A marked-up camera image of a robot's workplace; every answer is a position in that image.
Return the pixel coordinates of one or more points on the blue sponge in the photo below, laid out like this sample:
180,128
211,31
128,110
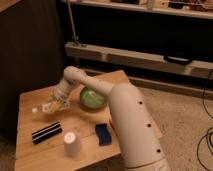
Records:
103,134

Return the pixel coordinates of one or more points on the metal pole stand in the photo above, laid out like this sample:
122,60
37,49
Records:
74,37

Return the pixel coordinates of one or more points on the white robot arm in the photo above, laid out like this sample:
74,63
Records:
139,145

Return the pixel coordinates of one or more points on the wooden table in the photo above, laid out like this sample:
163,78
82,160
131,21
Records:
50,154

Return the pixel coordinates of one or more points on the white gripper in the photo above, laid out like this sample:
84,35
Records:
60,94

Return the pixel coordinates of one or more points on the black white striped cloth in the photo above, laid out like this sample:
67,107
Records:
47,132

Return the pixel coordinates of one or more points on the green bowl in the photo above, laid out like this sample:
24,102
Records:
91,99

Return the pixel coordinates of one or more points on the white upside-down cup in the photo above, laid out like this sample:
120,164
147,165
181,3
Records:
72,144

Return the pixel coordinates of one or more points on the wooden shelf rail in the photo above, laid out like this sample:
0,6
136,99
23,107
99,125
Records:
137,59

